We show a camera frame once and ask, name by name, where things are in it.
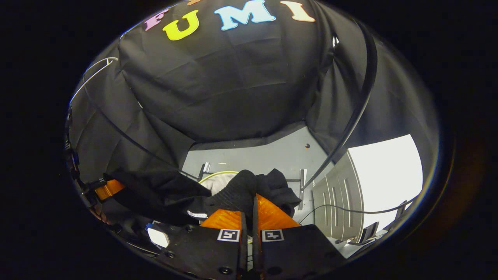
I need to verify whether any white plastic clothes hanger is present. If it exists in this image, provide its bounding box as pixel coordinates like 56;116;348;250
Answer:
69;57;119;106

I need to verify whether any white mesh laundry hamper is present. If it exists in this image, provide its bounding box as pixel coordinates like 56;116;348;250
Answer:
198;170;242;196

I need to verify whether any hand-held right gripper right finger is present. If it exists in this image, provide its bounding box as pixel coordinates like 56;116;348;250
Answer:
252;193;347;280

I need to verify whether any black knit jacket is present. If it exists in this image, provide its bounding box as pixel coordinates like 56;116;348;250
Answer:
101;168;302;235

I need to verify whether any black cable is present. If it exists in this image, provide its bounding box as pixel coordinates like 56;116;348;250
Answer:
299;196;420;225

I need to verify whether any grey ribbed cabinet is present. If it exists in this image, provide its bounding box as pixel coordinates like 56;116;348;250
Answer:
310;134;424;242

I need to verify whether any black backdrop cloth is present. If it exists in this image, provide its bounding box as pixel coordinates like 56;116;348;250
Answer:
64;0;441;191

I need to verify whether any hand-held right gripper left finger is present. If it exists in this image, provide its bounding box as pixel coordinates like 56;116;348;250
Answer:
156;208;248;280

